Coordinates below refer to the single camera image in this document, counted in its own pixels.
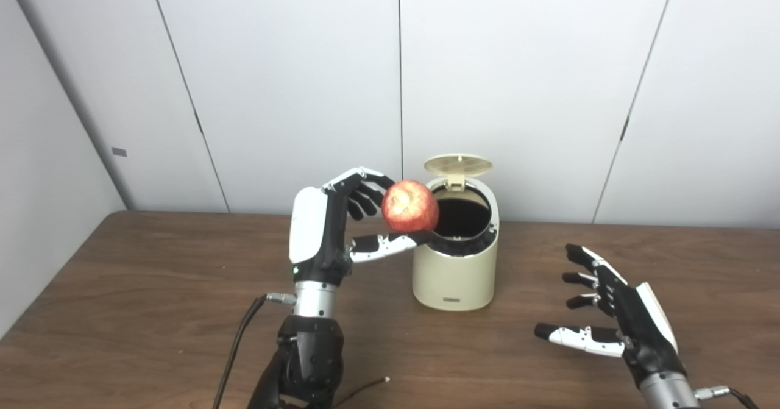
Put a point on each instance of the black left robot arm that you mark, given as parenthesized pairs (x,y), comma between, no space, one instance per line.
(308,354)

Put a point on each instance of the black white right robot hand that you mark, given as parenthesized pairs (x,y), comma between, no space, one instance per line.
(643,330)

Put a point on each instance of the red apple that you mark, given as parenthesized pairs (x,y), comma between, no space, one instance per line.
(409,206)

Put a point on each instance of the cream round bin lid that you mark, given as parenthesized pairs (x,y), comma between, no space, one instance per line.
(458,165)

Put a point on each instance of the cream-colored bin body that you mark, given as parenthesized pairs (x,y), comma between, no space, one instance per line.
(454,275)

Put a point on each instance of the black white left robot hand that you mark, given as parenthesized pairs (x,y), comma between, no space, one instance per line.
(317,238)

